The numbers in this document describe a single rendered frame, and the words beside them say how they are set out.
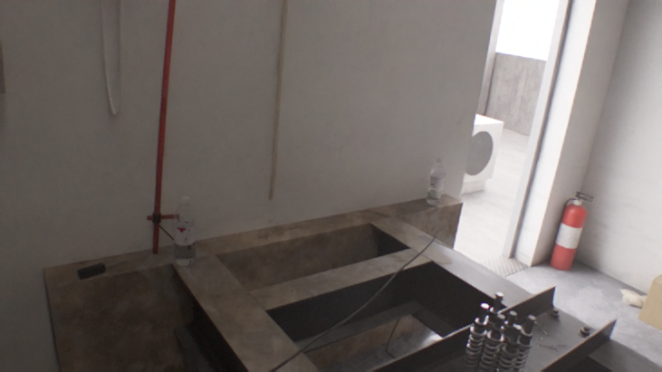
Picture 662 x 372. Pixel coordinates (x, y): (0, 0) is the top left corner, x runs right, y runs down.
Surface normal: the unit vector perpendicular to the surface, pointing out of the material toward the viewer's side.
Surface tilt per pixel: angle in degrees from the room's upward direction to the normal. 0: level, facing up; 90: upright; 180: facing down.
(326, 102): 90
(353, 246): 90
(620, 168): 90
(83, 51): 90
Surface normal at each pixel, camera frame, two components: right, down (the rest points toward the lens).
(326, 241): 0.58, 0.33
